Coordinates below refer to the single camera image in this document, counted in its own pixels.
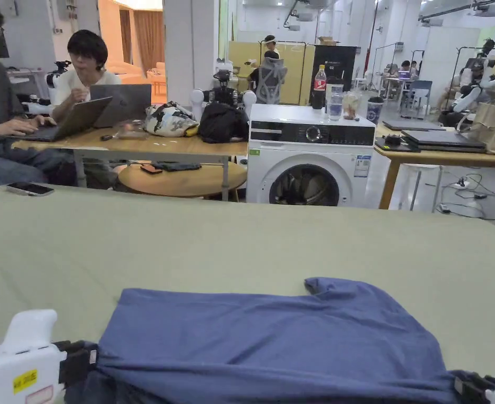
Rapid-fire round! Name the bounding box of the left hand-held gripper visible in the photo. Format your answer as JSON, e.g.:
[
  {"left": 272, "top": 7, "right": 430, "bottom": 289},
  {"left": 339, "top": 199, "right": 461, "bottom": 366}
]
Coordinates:
[{"left": 0, "top": 309, "right": 100, "bottom": 404}]

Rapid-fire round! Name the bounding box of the dark blue shirt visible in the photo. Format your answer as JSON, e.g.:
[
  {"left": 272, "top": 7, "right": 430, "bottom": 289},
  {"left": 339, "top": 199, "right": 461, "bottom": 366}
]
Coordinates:
[{"left": 64, "top": 276, "right": 467, "bottom": 404}]

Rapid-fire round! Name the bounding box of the white phone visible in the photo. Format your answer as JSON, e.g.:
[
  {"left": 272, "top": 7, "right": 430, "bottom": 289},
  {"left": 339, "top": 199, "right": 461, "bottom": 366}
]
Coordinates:
[{"left": 6, "top": 181, "right": 56, "bottom": 197}]

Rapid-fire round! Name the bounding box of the bed with pale green sheet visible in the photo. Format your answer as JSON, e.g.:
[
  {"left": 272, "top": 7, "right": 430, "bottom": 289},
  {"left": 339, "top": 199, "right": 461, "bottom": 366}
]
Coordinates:
[{"left": 0, "top": 184, "right": 495, "bottom": 404}]

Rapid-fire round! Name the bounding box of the round low wooden table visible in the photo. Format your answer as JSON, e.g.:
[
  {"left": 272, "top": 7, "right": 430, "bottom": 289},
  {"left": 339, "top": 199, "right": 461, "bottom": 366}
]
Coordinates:
[{"left": 117, "top": 161, "right": 248, "bottom": 201}]

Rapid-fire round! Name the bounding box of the white stool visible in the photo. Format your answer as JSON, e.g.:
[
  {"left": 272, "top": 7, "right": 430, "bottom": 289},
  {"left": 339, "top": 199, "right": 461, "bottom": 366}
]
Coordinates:
[{"left": 398, "top": 163, "right": 443, "bottom": 211}]

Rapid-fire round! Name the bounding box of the long wooden table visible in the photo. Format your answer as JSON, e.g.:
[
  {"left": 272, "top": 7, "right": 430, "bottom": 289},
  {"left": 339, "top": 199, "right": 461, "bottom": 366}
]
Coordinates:
[{"left": 11, "top": 83, "right": 250, "bottom": 202}]

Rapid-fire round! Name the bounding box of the wooden table with laptops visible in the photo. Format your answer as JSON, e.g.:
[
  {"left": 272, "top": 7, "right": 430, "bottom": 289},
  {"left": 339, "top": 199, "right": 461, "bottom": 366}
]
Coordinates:
[{"left": 373, "top": 100, "right": 495, "bottom": 211}]

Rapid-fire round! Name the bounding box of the white washing machine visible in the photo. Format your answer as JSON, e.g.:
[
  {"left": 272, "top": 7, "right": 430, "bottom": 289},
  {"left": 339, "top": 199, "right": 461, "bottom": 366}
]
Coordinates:
[{"left": 245, "top": 65, "right": 378, "bottom": 208}]

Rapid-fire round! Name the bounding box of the black and white robot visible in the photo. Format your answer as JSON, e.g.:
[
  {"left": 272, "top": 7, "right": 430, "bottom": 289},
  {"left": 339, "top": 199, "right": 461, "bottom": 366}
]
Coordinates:
[{"left": 190, "top": 58, "right": 259, "bottom": 119}]

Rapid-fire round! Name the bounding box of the white humanoid robot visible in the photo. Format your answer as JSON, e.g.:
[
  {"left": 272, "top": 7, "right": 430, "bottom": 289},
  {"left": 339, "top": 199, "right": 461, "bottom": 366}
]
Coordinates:
[{"left": 452, "top": 37, "right": 495, "bottom": 114}]

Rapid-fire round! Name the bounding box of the group of people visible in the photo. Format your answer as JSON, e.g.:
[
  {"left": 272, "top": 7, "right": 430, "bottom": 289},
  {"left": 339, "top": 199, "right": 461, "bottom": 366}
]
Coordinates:
[{"left": 381, "top": 60, "right": 421, "bottom": 102}]

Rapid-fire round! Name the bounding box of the grey mesh office chair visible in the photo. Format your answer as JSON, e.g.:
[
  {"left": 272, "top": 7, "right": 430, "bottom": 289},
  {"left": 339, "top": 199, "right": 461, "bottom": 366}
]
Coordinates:
[{"left": 255, "top": 56, "right": 290, "bottom": 106}]

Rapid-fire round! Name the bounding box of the black cabinet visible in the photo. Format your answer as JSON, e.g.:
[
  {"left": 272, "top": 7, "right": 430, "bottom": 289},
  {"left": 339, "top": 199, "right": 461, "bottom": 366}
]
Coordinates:
[{"left": 309, "top": 44, "right": 360, "bottom": 107}]

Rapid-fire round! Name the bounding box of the white power strip with cables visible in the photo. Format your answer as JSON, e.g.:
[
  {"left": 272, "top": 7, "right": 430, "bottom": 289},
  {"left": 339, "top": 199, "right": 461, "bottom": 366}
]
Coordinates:
[{"left": 437, "top": 174, "right": 495, "bottom": 219}]

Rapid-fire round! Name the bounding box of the white robot with camera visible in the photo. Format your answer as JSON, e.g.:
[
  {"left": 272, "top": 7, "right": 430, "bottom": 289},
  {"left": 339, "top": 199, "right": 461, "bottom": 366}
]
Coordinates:
[{"left": 19, "top": 60, "right": 73, "bottom": 115}]

